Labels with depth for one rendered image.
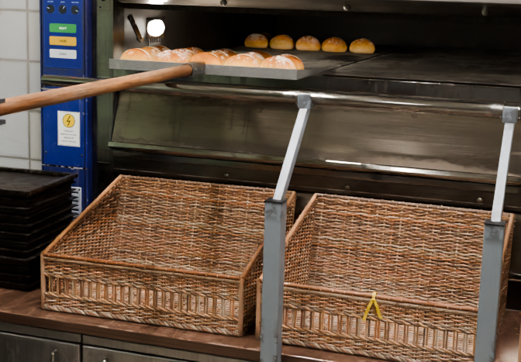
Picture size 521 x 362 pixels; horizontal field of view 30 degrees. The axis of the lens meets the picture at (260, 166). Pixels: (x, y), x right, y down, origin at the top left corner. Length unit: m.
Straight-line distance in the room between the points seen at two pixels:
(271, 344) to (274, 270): 0.17
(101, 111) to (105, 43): 0.21
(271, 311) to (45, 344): 0.65
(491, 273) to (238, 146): 0.98
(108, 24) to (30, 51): 0.28
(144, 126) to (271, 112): 0.39
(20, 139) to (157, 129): 0.47
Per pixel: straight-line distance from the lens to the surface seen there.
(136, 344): 2.46
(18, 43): 3.09
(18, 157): 3.14
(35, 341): 2.59
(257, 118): 2.79
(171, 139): 2.87
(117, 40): 2.96
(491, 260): 2.09
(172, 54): 2.72
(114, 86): 2.17
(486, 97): 2.64
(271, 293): 2.21
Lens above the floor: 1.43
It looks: 11 degrees down
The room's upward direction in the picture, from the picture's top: 2 degrees clockwise
